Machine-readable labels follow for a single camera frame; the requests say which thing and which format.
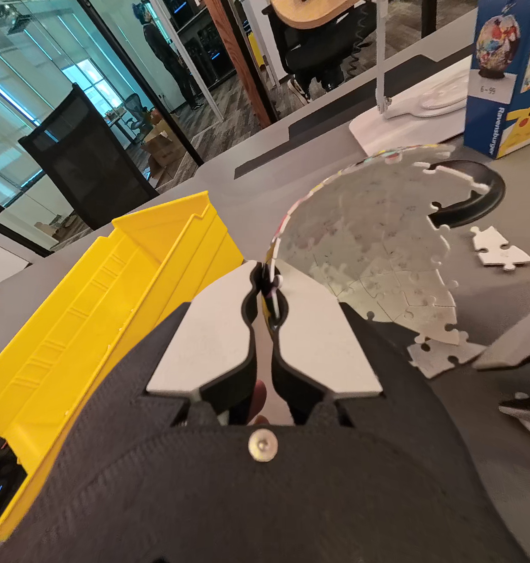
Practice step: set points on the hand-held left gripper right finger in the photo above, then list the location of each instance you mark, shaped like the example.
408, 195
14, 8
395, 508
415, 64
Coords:
322, 347

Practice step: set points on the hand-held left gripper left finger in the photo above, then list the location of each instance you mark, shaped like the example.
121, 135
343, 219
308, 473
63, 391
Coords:
212, 338

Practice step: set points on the white puzzle piece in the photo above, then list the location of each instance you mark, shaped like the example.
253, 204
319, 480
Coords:
445, 358
500, 248

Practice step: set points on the partly built puzzle ball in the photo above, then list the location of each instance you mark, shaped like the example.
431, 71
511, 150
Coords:
370, 246

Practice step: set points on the black round ball stand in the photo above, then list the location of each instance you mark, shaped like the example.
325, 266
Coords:
480, 193

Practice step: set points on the blue puzzle box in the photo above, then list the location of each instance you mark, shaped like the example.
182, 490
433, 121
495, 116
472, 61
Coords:
507, 79

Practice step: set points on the person's left hand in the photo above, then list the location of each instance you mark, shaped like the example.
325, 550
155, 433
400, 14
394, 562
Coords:
259, 400

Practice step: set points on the yellow plastic bin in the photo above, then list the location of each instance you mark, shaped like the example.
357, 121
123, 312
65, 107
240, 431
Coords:
93, 316

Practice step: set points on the cardboard box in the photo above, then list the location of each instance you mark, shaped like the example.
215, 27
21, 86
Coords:
164, 147

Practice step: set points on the black mesh office chair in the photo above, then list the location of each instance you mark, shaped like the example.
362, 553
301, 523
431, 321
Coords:
89, 162

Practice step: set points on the wooden pillar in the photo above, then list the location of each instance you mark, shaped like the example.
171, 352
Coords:
238, 57

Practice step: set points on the white jointed holder stand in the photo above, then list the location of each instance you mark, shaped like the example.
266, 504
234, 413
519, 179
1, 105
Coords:
381, 52

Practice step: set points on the white square base plate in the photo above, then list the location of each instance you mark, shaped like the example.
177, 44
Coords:
405, 127

